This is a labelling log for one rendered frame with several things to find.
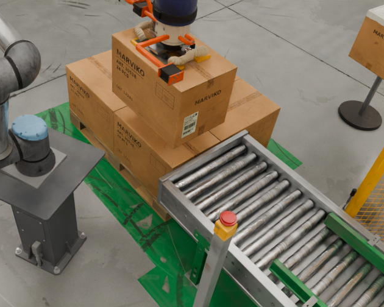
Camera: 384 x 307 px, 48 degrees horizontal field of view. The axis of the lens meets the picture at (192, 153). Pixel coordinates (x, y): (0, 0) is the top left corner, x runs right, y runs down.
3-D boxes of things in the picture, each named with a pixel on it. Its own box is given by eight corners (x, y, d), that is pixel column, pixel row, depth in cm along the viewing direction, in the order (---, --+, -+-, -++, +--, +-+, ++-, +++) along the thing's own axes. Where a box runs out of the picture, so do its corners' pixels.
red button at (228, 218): (239, 224, 176) (241, 218, 174) (227, 232, 173) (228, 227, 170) (227, 212, 180) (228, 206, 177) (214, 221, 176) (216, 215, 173)
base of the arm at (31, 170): (43, 182, 209) (41, 169, 201) (7, 169, 210) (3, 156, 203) (62, 154, 221) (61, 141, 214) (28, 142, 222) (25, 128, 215)
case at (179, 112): (224, 122, 262) (238, 67, 234) (173, 148, 241) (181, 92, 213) (162, 71, 290) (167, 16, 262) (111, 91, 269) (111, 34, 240)
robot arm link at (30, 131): (56, 152, 209) (53, 128, 196) (22, 167, 200) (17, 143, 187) (40, 132, 215) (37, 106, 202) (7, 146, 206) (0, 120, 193)
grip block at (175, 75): (183, 80, 202) (184, 71, 199) (168, 86, 198) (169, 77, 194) (171, 70, 206) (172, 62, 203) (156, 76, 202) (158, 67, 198)
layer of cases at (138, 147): (267, 147, 335) (281, 107, 307) (166, 209, 283) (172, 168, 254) (168, 68, 390) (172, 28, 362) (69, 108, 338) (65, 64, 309)
